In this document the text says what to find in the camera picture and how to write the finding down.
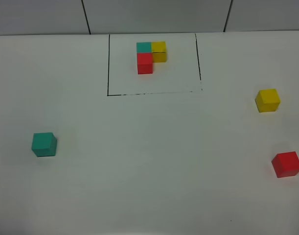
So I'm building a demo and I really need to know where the red template block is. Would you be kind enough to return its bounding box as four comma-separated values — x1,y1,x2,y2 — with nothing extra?
137,53,153,74

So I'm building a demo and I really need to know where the loose yellow block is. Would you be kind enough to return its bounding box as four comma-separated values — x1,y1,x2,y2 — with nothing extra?
255,89,281,113

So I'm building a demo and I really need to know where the green template block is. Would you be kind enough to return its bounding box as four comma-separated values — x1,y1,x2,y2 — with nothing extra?
137,42,152,53

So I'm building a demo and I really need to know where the yellow template block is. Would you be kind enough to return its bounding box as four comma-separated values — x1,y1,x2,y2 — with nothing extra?
151,42,167,63

